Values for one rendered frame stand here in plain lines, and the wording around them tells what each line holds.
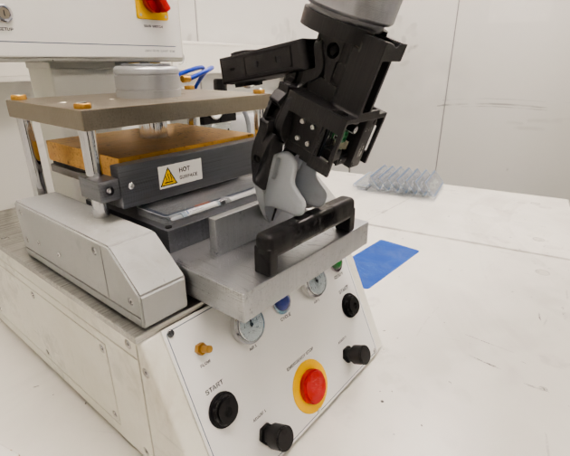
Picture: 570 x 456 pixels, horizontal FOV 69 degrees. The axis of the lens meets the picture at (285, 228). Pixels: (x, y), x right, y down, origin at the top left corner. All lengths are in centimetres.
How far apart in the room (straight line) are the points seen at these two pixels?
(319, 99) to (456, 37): 254
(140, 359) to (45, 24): 45
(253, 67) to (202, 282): 20
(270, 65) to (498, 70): 251
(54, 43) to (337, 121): 44
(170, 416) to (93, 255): 16
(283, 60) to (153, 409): 34
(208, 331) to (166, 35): 50
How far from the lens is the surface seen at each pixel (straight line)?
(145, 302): 39
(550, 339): 79
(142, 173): 46
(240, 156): 55
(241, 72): 42
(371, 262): 91
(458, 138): 291
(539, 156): 291
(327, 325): 56
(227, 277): 38
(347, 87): 36
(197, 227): 45
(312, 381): 52
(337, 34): 35
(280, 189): 41
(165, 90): 55
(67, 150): 57
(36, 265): 57
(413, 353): 67
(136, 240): 41
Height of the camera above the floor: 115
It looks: 22 degrees down
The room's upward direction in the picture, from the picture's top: straight up
